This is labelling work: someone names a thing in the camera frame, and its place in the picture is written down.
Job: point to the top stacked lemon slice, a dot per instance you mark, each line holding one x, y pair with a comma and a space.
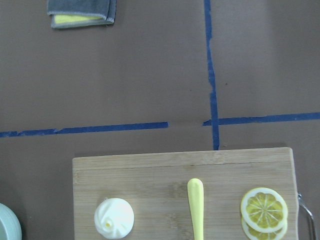
264, 210

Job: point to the wooden cutting board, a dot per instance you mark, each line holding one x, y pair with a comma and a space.
155, 185

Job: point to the light green bowl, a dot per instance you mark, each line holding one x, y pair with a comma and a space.
10, 227

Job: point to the yellow plastic knife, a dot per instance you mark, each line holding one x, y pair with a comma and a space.
195, 191

